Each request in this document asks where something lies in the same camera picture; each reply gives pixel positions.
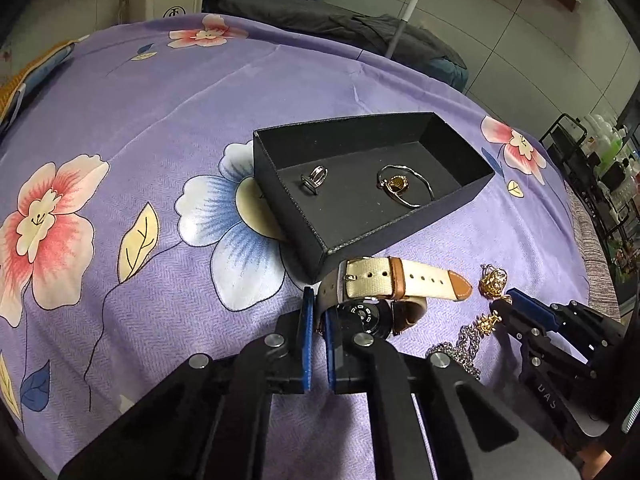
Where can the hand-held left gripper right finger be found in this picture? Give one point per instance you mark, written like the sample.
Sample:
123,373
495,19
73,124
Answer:
330,355

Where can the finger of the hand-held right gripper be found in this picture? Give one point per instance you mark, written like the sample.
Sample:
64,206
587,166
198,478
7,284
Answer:
517,324
530,308

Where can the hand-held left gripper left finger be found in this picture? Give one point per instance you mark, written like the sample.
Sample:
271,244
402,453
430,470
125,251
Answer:
306,340

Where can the small gold earring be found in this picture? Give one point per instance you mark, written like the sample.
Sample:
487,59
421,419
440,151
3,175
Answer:
487,322

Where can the large gold ornate earring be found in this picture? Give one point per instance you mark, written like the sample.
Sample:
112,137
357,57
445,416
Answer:
494,282

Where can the black cardboard box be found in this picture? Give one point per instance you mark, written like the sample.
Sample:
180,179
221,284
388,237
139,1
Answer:
360,222

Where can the black trolley cart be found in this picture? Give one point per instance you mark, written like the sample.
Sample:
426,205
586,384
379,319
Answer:
565,135

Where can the silver bangle with gold charm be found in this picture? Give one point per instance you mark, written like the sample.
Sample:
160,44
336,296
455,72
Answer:
395,183

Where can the group of white bottles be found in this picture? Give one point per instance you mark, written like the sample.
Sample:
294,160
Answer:
607,130

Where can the massage bed with teal cover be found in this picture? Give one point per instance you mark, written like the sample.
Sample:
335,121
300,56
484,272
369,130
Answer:
447,75

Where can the purple floral bedsheet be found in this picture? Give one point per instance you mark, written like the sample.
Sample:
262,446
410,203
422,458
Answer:
200,110

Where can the grey blanket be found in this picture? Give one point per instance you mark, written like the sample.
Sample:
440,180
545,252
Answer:
340,22

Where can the white pole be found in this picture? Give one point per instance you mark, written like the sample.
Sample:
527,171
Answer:
407,10

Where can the woven mat pillow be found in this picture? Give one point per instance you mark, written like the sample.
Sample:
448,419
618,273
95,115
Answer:
30,80

